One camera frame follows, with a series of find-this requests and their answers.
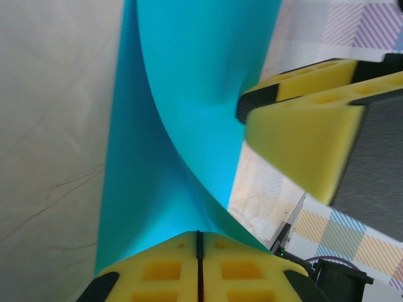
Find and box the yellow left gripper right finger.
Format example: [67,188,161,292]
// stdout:
[200,232,330,302]

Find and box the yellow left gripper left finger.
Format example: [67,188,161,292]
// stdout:
[77,231,201,302]

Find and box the teal paper sheet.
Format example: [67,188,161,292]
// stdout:
[93,0,286,279]

